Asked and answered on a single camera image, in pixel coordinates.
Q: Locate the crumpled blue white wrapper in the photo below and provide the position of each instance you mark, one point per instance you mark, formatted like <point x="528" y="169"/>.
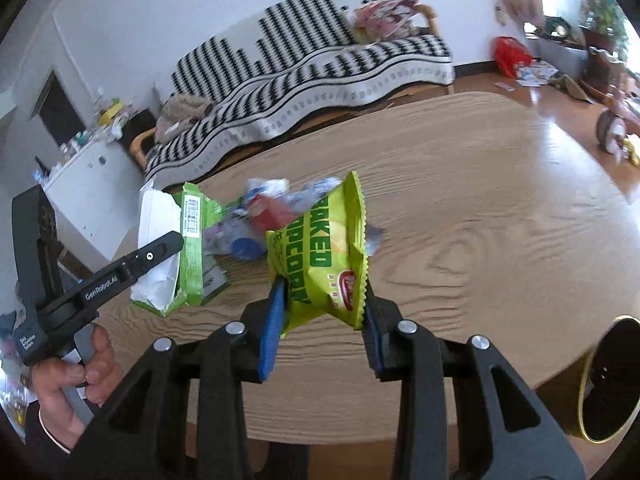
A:
<point x="279" y="189"/>

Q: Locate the black white striped sofa blanket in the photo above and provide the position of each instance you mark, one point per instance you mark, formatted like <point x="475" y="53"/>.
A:
<point x="269" y="73"/>

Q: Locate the white side cabinet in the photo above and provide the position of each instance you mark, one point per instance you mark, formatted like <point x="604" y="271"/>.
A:
<point x="95" y="199"/>

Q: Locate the blue white plastic bag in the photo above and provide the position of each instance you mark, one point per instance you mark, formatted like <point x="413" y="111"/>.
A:
<point x="234" y="236"/>

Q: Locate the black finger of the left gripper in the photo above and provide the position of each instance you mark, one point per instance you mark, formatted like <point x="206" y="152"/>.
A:
<point x="141" y="261"/>

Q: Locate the potted green plant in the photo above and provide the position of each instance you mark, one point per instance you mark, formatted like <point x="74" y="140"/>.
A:
<point x="603" y="25"/>

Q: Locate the pink cartoon cushion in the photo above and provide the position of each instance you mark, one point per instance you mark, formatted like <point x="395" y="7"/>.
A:
<point x="385" y="20"/>

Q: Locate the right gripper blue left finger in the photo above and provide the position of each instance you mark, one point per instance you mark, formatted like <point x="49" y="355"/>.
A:
<point x="264" y="321"/>

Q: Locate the black yellow-rimmed trash bin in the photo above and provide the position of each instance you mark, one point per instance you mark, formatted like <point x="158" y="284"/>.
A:
<point x="609" y="392"/>

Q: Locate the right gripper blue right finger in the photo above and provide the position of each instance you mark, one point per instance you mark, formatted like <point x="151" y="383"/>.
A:
<point x="380" y="320"/>

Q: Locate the wooden sofa frame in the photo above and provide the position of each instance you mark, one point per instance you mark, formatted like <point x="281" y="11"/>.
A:
<point x="140" y="147"/>

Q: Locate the beige knitted garment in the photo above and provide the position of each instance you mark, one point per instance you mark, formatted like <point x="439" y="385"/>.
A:
<point x="180" y="113"/>

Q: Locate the green baked popcorn bag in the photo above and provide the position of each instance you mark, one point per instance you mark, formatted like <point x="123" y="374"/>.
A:
<point x="322" y="256"/>

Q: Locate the red plastic bag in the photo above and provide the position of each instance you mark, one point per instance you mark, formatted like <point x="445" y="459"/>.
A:
<point x="510" y="56"/>

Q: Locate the red cardboard box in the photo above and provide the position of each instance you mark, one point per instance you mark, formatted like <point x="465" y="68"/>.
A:
<point x="268" y="214"/>

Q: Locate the pink children's tricycle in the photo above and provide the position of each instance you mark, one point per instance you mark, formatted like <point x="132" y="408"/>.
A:
<point x="617" y="128"/>

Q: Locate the green and white torn box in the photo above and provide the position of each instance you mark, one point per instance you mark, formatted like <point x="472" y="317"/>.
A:
<point x="178" y="281"/>

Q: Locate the green white leaflet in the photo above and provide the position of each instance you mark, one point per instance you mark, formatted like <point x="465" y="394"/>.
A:
<point x="214" y="278"/>

